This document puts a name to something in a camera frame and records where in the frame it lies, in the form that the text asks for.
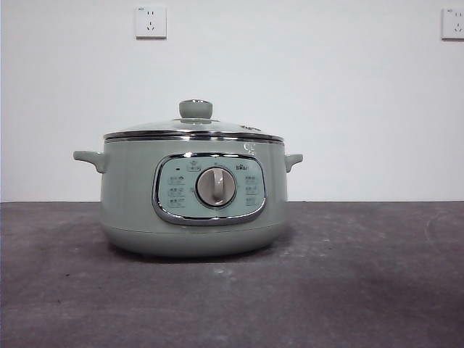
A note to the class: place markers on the glass lid with green knob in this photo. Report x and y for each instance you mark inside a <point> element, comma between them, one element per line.
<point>195,108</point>

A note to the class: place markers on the white wall socket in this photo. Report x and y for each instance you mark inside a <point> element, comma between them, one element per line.
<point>454,23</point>
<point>151,21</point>

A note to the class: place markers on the sage green electric pot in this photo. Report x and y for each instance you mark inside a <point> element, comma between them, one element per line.
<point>127,203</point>

